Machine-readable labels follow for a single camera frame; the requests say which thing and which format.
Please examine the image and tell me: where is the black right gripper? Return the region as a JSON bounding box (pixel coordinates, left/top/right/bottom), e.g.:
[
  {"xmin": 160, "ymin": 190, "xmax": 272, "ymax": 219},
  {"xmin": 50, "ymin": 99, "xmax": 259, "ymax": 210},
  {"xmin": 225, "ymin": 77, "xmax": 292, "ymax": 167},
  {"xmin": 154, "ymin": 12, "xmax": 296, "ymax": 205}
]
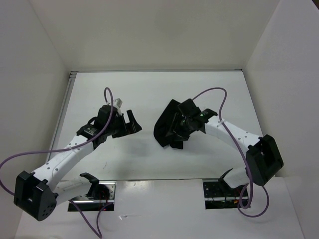
[{"xmin": 165, "ymin": 112, "xmax": 192, "ymax": 141}]

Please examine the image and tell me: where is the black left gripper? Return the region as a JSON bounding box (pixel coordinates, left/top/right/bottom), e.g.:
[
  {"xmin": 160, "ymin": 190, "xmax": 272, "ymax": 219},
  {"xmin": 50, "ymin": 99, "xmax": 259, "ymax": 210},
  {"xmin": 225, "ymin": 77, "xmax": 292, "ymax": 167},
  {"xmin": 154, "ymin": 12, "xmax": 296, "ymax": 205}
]
[{"xmin": 106, "ymin": 110, "xmax": 142, "ymax": 138}]

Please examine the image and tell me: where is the black skirt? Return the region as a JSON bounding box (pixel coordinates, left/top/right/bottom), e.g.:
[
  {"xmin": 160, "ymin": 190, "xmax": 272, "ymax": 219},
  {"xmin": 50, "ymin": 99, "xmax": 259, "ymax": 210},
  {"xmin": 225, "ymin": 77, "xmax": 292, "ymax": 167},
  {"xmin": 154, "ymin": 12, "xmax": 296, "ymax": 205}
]
[{"xmin": 154, "ymin": 100, "xmax": 191, "ymax": 149}]

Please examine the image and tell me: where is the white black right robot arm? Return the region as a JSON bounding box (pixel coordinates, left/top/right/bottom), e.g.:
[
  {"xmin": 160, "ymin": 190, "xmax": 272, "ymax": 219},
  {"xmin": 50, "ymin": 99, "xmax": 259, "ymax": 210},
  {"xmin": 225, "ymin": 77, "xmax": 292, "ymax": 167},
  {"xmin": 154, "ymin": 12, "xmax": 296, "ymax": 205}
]
[{"xmin": 173, "ymin": 99, "xmax": 284, "ymax": 196}]

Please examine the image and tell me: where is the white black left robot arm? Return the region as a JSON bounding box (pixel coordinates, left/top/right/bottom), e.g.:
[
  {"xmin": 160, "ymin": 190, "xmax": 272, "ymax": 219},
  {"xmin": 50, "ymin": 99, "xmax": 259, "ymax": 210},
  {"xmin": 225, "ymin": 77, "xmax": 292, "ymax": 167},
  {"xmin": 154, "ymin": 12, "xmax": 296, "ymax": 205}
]
[{"xmin": 13, "ymin": 105, "xmax": 142, "ymax": 221}]

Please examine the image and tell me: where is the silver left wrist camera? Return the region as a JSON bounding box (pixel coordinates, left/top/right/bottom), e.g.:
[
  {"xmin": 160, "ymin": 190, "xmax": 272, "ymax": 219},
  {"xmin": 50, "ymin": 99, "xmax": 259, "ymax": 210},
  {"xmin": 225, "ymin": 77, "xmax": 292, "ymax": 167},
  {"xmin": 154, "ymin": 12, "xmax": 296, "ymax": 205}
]
[{"xmin": 113, "ymin": 98, "xmax": 123, "ymax": 108}]

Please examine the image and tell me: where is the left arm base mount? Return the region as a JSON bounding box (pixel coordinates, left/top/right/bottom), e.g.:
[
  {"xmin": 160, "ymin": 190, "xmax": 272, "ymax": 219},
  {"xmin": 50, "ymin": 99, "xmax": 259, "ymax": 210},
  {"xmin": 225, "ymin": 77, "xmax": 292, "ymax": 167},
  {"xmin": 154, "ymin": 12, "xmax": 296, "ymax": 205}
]
[{"xmin": 72, "ymin": 181, "xmax": 116, "ymax": 212}]

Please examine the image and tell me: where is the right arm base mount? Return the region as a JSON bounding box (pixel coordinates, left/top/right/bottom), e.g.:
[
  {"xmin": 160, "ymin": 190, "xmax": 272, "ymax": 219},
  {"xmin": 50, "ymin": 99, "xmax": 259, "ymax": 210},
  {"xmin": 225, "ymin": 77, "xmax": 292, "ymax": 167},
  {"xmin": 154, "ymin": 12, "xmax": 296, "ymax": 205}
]
[{"xmin": 203, "ymin": 180, "xmax": 243, "ymax": 210}]

